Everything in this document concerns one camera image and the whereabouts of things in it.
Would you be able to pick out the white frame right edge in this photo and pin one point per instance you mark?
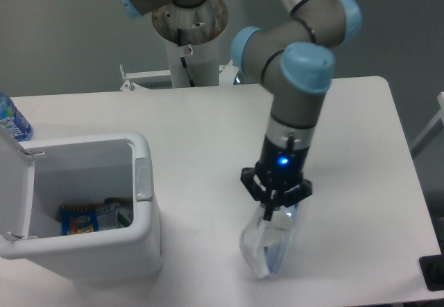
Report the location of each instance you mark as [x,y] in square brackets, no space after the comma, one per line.
[430,131]

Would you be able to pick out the blue labelled water bottle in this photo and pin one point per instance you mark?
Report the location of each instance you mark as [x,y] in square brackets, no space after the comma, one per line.
[14,121]

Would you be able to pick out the blue orange snack packet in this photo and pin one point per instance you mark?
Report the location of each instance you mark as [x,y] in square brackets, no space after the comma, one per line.
[78,219]

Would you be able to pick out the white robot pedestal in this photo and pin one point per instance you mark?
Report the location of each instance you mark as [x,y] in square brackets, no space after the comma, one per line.
[191,37]

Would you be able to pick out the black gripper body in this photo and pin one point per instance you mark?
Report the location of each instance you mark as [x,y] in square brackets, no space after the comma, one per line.
[279,166]

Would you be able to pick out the black clamp table edge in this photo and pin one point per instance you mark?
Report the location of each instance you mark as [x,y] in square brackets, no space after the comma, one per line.
[432,271]

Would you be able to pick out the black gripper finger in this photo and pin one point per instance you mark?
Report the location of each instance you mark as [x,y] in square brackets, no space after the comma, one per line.
[288,196]
[258,191]

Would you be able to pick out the white bracket left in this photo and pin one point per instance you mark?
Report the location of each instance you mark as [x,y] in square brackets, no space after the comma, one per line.
[145,80]

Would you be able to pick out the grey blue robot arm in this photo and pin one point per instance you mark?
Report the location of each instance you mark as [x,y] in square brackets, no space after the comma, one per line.
[292,61]

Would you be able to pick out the white bracket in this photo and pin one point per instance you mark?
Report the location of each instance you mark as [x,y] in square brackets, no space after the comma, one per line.
[230,75]
[145,80]

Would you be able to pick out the clear crushed plastic bottle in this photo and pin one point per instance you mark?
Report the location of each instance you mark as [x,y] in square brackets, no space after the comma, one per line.
[284,223]

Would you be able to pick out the grey green wrapper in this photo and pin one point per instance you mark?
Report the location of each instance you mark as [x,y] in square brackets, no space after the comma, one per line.
[115,213]

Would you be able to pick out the white trash can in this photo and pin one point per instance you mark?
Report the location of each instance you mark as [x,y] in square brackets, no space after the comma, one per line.
[38,177]

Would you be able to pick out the white bracket middle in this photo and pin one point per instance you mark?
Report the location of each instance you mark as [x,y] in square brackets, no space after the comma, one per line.
[230,75]

